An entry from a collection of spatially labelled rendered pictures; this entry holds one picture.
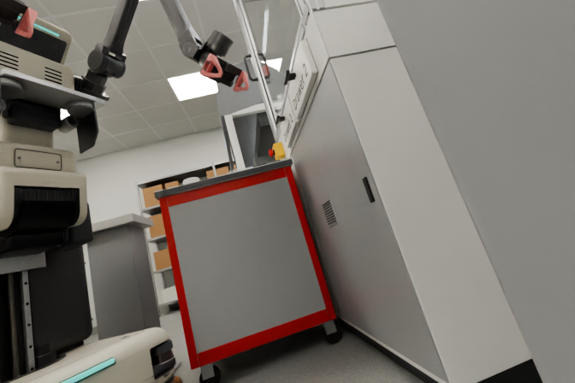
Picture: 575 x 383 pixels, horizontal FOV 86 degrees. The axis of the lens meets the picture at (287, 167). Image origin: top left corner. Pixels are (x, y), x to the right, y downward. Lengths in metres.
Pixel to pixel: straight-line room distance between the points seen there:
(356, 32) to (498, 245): 0.73
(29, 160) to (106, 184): 4.97
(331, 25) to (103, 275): 1.44
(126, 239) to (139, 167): 4.31
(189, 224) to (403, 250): 0.87
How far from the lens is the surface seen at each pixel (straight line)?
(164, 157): 5.88
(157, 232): 5.18
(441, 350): 0.75
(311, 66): 0.89
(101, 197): 6.09
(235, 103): 2.24
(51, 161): 1.18
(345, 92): 0.76
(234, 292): 1.30
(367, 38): 0.87
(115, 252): 1.72
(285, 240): 1.30
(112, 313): 1.73
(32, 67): 1.32
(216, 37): 1.08
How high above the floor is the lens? 0.40
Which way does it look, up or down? 14 degrees up
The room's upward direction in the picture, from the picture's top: 17 degrees counter-clockwise
